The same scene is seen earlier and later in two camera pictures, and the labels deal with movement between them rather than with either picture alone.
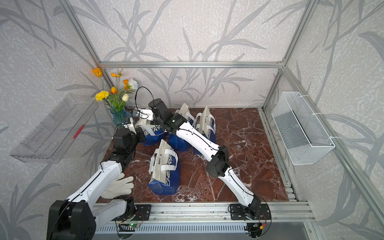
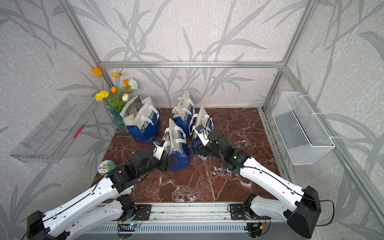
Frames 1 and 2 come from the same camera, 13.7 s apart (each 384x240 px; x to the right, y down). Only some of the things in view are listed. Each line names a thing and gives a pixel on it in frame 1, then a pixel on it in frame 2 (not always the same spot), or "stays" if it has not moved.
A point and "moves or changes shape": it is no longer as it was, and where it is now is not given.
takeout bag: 155,135 moves or changes shape
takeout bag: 164,170 to 175,143
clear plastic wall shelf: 51,139 stays
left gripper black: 141,138 to 165,164
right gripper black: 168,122 to 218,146
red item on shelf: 77,133 stays
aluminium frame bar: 192,64 stays
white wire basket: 303,137 stays
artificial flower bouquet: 116,101 stays
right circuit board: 255,229 stays
